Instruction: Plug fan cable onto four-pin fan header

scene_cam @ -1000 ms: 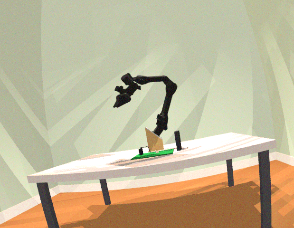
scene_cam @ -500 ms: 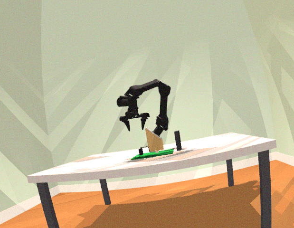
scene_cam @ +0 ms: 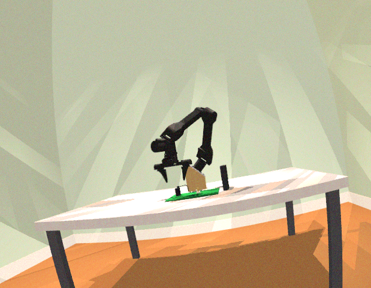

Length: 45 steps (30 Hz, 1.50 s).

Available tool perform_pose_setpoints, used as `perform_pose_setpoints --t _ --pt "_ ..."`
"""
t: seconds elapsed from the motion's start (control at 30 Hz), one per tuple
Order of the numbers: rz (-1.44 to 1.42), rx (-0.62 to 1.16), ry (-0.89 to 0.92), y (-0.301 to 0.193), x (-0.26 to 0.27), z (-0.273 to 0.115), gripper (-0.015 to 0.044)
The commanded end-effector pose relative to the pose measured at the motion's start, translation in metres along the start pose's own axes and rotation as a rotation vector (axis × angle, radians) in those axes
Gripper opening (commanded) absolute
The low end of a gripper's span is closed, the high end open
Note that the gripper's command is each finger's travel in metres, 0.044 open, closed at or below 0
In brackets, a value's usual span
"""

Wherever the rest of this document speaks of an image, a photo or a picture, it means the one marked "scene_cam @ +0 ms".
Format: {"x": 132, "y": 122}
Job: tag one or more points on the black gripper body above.
{"x": 168, "y": 153}

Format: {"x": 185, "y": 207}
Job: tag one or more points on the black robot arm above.
{"x": 176, "y": 130}

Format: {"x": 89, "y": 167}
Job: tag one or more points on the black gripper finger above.
{"x": 184, "y": 170}
{"x": 164, "y": 174}

